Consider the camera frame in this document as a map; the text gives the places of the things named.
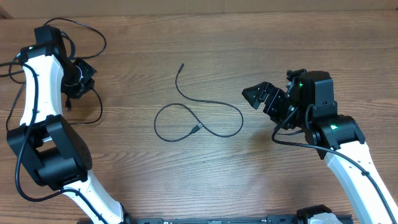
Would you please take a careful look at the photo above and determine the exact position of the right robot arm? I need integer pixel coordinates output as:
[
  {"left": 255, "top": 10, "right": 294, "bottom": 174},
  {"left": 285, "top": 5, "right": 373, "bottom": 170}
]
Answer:
[{"left": 242, "top": 69, "right": 397, "bottom": 223}]

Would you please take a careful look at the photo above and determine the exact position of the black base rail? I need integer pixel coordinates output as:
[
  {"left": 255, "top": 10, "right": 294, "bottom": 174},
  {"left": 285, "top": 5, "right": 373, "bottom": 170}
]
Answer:
[{"left": 133, "top": 205, "right": 354, "bottom": 224}]

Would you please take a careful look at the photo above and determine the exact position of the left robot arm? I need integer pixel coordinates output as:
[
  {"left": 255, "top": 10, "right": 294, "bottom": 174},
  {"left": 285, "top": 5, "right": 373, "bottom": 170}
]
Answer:
[{"left": 7, "top": 25, "right": 133, "bottom": 223}]

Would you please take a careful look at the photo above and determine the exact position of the thick black USB cable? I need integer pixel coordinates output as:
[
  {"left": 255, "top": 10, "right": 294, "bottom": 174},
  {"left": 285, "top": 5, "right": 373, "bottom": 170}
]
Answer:
[{"left": 0, "top": 17, "right": 108, "bottom": 85}]

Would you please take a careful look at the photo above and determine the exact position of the thin black USB cable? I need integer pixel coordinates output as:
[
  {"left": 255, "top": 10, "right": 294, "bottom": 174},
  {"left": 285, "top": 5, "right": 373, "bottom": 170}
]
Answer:
[{"left": 5, "top": 82, "right": 104, "bottom": 131}]

